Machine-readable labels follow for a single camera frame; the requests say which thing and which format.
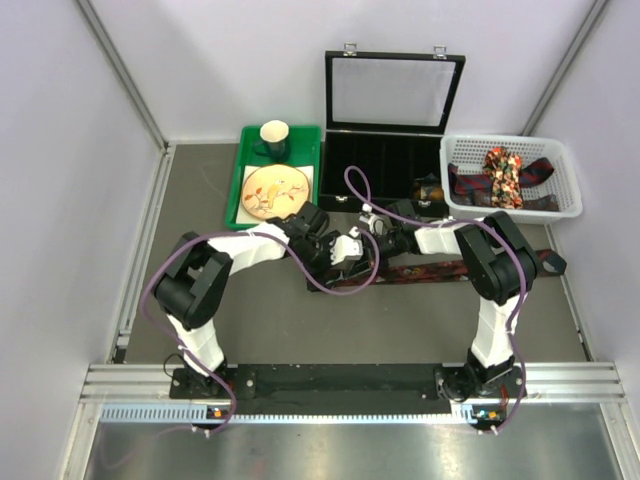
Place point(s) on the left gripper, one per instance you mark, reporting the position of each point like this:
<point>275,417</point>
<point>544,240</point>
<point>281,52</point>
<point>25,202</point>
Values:
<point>318,272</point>

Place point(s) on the dark red patterned tie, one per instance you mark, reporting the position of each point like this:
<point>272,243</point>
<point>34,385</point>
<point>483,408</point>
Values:
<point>453,271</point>

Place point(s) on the brown tie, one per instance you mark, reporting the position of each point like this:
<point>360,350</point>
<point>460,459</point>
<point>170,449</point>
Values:
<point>428,189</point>

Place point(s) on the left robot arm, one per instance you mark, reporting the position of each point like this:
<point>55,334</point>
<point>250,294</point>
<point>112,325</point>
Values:
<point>191,288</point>

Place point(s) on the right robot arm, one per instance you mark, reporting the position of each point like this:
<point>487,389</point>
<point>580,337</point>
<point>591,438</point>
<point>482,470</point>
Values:
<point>501,265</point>

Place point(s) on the red navy striped tie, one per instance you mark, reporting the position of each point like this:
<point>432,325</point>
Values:
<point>531,176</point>

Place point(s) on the white plastic basket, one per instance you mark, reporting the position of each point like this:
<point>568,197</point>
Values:
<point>466,153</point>

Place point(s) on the bird pattern plate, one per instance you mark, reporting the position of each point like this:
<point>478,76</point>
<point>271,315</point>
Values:
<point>276,192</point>

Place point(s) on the black glass-lid display box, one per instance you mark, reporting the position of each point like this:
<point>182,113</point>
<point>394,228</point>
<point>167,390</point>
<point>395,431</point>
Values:
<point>386,113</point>

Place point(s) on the floral colourful tie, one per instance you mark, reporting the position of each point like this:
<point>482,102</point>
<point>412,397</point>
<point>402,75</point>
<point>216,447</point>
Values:
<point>503,169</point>

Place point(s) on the green plastic tray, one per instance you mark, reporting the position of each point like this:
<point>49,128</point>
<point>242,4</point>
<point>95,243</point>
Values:
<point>262,189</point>

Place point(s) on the dark green mug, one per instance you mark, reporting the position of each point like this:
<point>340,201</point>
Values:
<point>274,141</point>

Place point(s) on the dark maroon tie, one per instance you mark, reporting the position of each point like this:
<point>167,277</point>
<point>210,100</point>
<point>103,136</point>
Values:
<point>483,199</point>

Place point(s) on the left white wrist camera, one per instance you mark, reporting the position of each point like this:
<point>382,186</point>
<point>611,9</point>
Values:
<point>346,247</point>

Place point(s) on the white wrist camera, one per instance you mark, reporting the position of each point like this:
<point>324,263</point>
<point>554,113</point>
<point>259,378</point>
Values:
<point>374,222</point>
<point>346,247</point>

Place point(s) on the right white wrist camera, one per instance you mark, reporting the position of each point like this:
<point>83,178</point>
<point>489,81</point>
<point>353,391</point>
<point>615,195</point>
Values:
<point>374,222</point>

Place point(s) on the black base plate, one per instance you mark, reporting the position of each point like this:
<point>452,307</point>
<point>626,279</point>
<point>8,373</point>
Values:
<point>428,381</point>

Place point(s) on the slotted cable duct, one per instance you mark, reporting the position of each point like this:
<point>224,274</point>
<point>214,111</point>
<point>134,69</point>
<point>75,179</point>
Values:
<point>209,415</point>

